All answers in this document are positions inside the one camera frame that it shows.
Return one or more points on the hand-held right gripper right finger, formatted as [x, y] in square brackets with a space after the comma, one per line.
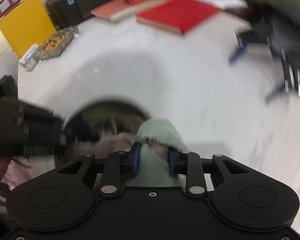
[172, 161]

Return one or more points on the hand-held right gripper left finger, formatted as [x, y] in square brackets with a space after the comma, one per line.
[135, 157]

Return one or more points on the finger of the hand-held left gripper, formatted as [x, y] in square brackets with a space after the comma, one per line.
[63, 132]

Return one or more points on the green and pink fluffy cloth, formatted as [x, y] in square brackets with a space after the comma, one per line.
[160, 135]

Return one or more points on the stainless steel bowl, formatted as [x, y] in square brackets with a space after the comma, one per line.
[107, 115]

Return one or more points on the black pouch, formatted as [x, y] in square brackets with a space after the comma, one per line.
[5, 86]

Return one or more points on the small white blue carton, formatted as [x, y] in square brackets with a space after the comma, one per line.
[30, 57]

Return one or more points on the yellow box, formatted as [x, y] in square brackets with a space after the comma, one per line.
[25, 25]

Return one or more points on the black printer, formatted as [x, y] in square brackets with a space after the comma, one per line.
[70, 5]

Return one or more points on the salmon pink notebook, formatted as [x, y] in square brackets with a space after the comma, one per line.
[120, 10]

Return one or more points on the idle black gripper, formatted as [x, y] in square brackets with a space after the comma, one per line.
[290, 72]
[242, 42]

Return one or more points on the red hardcover notebook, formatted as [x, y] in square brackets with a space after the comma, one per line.
[180, 12]

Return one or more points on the green quilted jacket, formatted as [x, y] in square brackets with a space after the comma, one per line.
[277, 0]

